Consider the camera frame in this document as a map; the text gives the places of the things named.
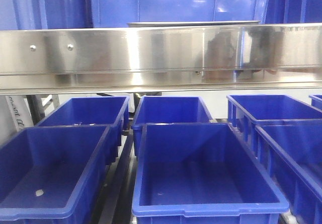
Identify silver metal tray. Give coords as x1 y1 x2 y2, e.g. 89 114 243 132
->
127 20 261 28

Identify blue bin rear centre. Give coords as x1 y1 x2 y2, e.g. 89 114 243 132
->
131 96 212 156

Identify blue bin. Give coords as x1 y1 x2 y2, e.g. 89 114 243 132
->
131 96 212 156
309 94 322 110
1 126 110 223
256 124 321 223
36 96 129 165
132 123 289 223
226 94 321 152

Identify blue bin rear left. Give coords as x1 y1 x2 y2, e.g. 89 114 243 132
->
36 96 129 165

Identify blue bin front centre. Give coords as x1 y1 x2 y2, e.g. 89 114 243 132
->
132 123 289 223

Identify large blue crate centre top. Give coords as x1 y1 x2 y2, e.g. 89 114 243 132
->
91 0 268 28

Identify blue bin front left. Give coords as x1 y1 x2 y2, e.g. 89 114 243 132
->
1 126 110 223

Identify blue bin front right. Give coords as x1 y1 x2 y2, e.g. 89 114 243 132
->
256 124 321 223

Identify blue bin far right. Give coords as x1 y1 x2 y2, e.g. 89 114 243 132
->
309 94 322 110

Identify blue crate top right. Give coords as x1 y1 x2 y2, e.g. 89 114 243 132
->
265 0 321 24

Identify blue crate top left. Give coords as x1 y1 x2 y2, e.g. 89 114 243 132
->
1 0 93 30

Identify grey metal frame leg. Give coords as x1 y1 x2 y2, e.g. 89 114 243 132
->
26 94 60 125

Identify stainless steel shelf rail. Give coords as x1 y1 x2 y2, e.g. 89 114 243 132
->
1 23 321 95

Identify white labelled post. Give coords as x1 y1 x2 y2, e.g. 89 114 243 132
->
6 96 34 133

